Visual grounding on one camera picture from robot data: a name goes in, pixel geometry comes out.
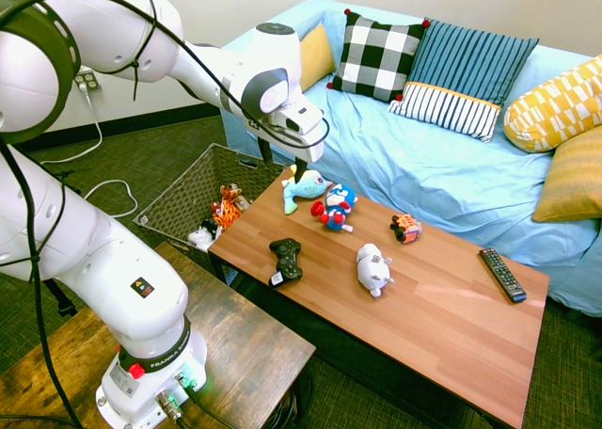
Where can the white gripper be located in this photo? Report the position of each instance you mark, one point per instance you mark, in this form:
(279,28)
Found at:
(301,144)

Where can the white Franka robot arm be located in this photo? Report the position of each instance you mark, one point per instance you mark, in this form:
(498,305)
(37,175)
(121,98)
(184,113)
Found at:
(117,269)

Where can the blue fish plush toy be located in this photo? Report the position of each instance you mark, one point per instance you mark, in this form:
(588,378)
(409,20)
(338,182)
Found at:
(305,189)

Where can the Captain America plush toy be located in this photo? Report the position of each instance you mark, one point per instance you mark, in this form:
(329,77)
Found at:
(336,203)

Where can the orange tiger plush toy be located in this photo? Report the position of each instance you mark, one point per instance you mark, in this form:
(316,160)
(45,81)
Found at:
(228,210)

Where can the dark wicker basket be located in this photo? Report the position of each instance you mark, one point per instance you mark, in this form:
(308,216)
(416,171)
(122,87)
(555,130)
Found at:
(188,184)

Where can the white and black plush toy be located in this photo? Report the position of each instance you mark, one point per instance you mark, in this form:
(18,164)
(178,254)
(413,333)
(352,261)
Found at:
(201,236)

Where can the orange toy car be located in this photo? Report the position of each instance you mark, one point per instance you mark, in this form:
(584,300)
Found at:
(407,227)

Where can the white animal plush toy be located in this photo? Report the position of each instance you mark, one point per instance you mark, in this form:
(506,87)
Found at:
(374,271)

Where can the black game controller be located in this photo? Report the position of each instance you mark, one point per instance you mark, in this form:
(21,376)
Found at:
(287,259)

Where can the plain yellow pillow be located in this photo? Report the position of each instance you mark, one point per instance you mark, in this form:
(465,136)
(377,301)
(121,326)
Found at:
(317,57)

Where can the black white checkered pillow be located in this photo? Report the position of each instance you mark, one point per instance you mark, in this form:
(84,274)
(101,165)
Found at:
(376,57)

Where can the sofa with light blue cover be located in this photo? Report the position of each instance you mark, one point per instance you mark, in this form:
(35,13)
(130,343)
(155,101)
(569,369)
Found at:
(423,165)

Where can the rustic wooden robot stand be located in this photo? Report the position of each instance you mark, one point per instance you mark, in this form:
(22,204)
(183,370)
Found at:
(244,349)

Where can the blue striped pillow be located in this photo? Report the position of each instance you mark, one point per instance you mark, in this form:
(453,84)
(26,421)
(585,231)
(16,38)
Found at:
(465,71)

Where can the wooden coffee table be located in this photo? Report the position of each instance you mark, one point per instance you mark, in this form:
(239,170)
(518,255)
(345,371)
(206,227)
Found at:
(423,330)

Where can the black TV remote control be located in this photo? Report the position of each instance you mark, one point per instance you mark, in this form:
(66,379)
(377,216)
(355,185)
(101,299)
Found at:
(503,274)

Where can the black stand foot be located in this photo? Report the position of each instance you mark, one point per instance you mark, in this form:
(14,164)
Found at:
(63,302)

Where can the yellow white patterned pillow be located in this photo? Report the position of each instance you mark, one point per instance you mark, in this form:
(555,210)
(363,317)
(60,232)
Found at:
(555,109)

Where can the mustard striped pillow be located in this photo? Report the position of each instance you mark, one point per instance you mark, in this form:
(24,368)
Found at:
(574,179)

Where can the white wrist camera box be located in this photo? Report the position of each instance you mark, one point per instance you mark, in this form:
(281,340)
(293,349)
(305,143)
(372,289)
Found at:
(305,116)

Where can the wall power outlet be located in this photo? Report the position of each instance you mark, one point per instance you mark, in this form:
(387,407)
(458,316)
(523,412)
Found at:
(87,81)

